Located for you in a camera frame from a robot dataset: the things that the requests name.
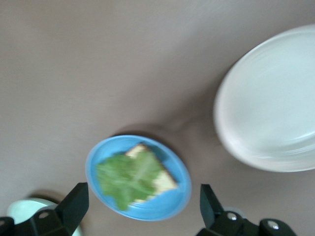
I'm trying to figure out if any toasted bread slice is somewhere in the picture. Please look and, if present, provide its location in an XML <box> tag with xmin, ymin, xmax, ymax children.
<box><xmin>124</xmin><ymin>142</ymin><xmax>178</xmax><ymax>205</ymax></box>

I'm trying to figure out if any light green round plate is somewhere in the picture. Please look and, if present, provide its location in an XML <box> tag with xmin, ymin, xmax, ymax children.
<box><xmin>6</xmin><ymin>196</ymin><xmax>83</xmax><ymax>236</ymax></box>

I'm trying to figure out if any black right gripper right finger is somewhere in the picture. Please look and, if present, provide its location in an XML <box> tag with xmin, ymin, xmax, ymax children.
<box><xmin>196</xmin><ymin>183</ymin><xmax>296</xmax><ymax>236</ymax></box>

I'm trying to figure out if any blue round plate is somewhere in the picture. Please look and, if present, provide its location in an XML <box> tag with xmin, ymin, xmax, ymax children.
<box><xmin>85</xmin><ymin>134</ymin><xmax>192</xmax><ymax>221</ymax></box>

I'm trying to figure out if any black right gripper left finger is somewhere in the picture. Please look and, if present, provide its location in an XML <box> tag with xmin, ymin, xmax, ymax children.
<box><xmin>0</xmin><ymin>182</ymin><xmax>89</xmax><ymax>236</ymax></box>

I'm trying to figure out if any green lettuce leaf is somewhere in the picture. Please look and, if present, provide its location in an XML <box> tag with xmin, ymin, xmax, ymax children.
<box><xmin>95</xmin><ymin>151</ymin><xmax>164</xmax><ymax>211</ymax></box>

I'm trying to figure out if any beige round plate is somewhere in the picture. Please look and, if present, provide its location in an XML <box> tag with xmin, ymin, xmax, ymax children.
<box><xmin>213</xmin><ymin>24</ymin><xmax>315</xmax><ymax>173</ymax></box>

